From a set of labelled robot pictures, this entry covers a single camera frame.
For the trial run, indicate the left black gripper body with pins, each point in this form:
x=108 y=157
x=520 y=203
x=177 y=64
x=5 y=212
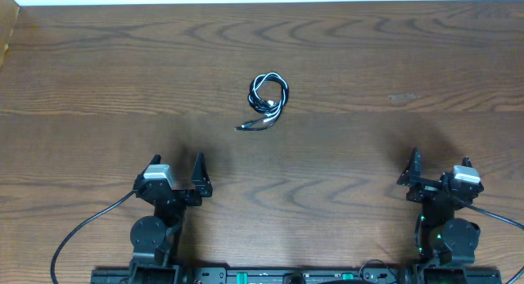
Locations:
x=188 y=200

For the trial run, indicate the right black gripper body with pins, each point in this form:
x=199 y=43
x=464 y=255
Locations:
x=425 y=191

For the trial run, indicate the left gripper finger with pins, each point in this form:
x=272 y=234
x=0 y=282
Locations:
x=200 y=177
x=155 y=160

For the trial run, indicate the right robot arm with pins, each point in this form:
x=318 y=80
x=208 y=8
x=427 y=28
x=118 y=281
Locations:
x=446 y=244

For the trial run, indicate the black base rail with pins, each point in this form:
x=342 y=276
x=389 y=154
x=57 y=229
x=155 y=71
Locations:
x=218 y=275

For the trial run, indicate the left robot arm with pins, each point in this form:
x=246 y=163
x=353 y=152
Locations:
x=155 y=238

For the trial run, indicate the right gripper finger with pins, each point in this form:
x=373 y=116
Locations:
x=412 y=172
x=467 y=162

